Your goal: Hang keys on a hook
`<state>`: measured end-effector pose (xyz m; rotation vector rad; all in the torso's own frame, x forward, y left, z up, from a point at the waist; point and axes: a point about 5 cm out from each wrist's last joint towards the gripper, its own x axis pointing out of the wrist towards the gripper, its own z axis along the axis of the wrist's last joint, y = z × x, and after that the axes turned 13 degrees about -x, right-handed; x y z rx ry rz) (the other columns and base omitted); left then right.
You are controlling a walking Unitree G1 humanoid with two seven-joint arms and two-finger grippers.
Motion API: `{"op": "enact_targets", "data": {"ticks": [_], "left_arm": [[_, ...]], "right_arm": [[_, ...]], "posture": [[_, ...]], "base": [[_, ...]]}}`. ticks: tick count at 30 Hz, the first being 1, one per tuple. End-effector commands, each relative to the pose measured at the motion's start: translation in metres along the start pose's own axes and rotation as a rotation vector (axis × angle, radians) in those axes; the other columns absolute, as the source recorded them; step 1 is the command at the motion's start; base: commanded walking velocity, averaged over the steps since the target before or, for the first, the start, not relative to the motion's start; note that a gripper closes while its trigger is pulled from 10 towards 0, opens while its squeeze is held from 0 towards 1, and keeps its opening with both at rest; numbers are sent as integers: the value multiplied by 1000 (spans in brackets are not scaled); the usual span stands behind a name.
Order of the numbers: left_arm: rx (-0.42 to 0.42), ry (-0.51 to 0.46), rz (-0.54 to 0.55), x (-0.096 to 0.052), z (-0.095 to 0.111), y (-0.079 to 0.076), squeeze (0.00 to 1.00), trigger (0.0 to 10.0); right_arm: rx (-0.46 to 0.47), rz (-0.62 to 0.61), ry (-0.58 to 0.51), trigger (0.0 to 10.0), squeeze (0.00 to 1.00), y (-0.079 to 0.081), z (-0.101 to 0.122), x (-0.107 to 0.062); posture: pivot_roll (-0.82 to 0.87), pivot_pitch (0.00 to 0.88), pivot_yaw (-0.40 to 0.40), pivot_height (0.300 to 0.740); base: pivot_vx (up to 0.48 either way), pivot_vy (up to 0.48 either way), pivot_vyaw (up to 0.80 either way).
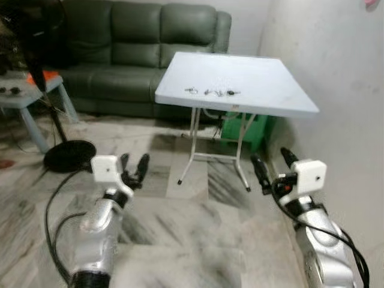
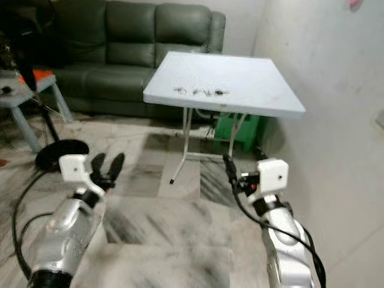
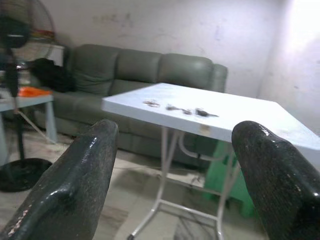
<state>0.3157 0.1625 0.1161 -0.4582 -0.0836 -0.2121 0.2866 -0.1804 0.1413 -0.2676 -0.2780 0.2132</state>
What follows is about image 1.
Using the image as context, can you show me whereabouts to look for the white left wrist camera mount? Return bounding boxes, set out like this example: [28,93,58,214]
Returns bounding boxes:
[91,155,134,199]

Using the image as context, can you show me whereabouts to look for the green plastic crate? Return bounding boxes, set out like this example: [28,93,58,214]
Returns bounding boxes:
[220,113,271,152]

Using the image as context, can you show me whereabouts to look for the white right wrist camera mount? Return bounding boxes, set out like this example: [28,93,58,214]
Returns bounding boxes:
[282,159,328,208]

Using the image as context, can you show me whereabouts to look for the white folding table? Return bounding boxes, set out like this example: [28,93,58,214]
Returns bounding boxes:
[155,52,320,193]

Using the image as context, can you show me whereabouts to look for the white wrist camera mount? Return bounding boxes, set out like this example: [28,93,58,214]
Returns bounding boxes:
[282,159,328,208]
[91,155,134,199]

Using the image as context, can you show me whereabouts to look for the orange flat object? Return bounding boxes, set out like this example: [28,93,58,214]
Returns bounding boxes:
[25,70,61,85]

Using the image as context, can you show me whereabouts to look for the dark green leather sofa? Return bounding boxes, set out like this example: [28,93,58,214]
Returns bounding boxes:
[45,0,233,118]

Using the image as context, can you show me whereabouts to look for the black pedestal fan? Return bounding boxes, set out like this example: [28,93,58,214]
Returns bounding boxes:
[0,0,97,173]

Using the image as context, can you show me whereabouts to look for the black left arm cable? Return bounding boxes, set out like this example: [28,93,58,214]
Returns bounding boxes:
[45,168,94,286]

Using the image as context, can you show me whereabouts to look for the grey side table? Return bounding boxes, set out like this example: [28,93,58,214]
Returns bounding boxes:
[0,72,79,154]

